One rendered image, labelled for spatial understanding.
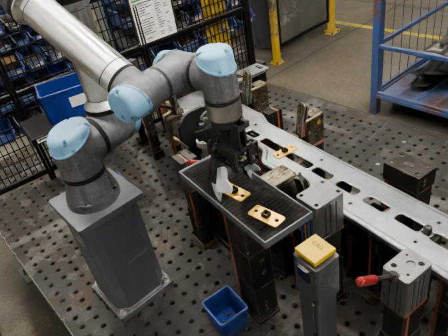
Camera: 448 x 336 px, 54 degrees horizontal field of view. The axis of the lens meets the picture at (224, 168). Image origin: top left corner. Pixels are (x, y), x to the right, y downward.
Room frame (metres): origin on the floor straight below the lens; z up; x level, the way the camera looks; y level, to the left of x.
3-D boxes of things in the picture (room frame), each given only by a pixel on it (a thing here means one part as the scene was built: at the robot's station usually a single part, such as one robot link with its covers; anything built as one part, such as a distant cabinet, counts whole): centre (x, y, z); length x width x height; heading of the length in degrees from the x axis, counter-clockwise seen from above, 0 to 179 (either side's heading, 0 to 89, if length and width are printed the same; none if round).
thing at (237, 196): (0.86, -0.01, 1.17); 0.08 x 0.04 x 0.01; 38
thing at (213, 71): (0.84, -0.02, 1.48); 0.09 x 0.08 x 0.11; 47
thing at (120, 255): (1.04, 0.38, 0.90); 0.21 x 0.21 x 0.40; 35
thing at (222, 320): (0.82, 0.08, 0.74); 0.11 x 0.10 x 0.09; 29
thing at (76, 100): (1.82, 0.56, 1.10); 0.30 x 0.17 x 0.13; 109
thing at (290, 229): (0.85, -0.03, 1.16); 0.37 x 0.14 x 0.02; 29
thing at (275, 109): (1.54, -0.23, 0.84); 0.11 x 0.08 x 0.29; 119
